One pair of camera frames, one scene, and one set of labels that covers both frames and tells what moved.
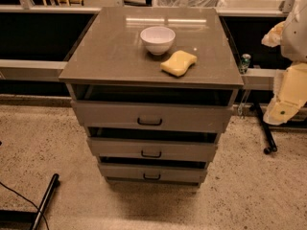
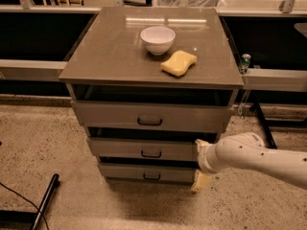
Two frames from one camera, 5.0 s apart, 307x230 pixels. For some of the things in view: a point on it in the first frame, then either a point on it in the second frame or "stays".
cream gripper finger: (272, 37) -> (200, 181)
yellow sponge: (178, 63) stays
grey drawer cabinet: (153, 88) stays
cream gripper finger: (280, 111) -> (201, 145)
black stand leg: (271, 148) stays
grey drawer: (153, 148) stays
